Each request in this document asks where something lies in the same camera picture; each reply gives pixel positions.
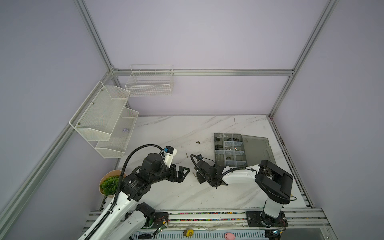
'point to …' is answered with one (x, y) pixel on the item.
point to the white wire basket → (151, 80)
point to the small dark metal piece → (198, 142)
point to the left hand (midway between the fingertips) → (181, 169)
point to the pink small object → (229, 236)
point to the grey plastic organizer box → (238, 150)
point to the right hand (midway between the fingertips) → (197, 174)
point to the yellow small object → (188, 232)
